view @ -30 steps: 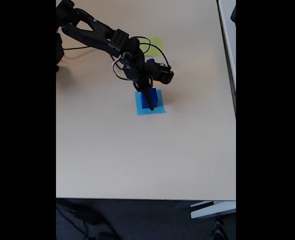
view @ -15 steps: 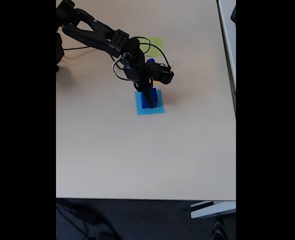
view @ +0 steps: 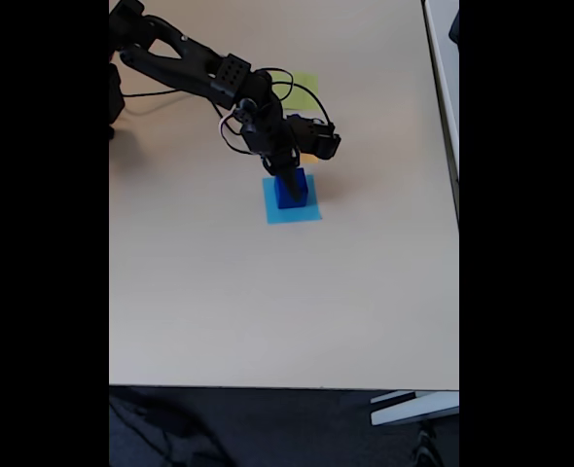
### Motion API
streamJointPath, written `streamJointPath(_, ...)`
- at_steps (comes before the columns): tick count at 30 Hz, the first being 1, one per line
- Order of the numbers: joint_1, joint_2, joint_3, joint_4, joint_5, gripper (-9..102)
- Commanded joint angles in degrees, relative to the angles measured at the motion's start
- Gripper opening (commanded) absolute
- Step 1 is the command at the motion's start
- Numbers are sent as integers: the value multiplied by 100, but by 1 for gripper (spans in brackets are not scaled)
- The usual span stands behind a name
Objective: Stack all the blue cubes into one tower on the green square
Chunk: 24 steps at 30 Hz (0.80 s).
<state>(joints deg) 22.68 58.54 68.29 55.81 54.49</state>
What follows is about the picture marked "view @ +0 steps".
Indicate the largest blue cube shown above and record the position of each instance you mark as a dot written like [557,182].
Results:
[283,197]

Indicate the orange paper square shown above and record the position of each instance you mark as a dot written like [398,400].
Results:
[310,158]

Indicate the light blue paper square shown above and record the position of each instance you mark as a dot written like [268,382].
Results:
[270,214]

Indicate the green paper square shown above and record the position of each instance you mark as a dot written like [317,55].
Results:
[306,90]

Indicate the white side table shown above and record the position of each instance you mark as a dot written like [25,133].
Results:
[445,73]

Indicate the dark chair part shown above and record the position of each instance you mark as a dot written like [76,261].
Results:
[455,29]

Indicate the white table foot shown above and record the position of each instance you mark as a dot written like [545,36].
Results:
[413,411]

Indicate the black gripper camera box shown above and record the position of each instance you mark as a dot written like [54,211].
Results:
[318,138]

